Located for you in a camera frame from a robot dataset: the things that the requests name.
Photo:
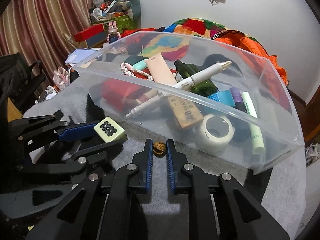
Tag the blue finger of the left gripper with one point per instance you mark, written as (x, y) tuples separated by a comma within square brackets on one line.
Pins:
[(114, 146), (77, 132)]

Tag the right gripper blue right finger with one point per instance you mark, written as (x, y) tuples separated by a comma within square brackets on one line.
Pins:
[(170, 166)]

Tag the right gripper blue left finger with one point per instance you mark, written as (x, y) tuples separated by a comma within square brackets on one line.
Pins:
[(149, 145)]

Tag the walnut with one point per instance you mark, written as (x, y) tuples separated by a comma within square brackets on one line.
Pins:
[(159, 149)]

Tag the mahjong tile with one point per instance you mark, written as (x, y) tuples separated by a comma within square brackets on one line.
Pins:
[(108, 130)]

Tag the red foil pouch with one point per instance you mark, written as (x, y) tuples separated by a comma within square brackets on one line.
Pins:
[(121, 95)]

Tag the yellow eraser block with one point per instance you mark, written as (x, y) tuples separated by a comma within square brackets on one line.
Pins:
[(185, 112)]

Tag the beige cosmetic tube red label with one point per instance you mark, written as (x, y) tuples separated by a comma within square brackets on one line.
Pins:
[(146, 96)]

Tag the white tape roll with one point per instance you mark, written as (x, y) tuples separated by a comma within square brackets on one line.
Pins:
[(214, 134)]

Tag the green glass spray bottle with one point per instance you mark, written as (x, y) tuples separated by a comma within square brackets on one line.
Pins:
[(203, 86)]

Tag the mint green case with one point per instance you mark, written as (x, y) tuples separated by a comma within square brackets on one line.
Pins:
[(141, 65)]

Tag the white pen gold tip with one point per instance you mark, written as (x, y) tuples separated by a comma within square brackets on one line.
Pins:
[(185, 84)]

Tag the clear plastic storage box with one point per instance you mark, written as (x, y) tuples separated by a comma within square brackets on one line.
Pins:
[(267, 134)]

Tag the teal washi tape roll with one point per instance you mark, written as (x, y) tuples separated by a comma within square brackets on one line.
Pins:
[(224, 97)]

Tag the purple lipstick tube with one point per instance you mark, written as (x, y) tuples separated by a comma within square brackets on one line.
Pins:
[(238, 101)]

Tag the blue notebook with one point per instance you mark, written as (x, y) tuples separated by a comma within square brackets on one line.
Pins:
[(78, 55)]

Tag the red gift box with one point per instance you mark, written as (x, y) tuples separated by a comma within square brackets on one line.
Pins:
[(89, 32)]

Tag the pink rabbit figure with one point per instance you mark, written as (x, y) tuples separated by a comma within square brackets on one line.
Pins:
[(112, 32)]

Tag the red clothing pile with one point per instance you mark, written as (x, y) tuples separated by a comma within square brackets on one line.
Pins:
[(129, 32)]

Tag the colourful patchwork quilt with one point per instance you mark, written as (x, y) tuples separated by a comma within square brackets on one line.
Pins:
[(175, 48)]

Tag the striped curtain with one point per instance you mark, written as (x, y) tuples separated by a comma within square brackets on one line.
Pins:
[(43, 30)]

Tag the green cardboard box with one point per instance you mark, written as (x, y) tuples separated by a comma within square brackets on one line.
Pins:
[(123, 23)]

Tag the green neck pillow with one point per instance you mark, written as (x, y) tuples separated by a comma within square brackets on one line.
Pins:
[(133, 8)]

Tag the orange down jacket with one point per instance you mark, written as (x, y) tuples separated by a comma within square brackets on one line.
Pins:
[(248, 43)]

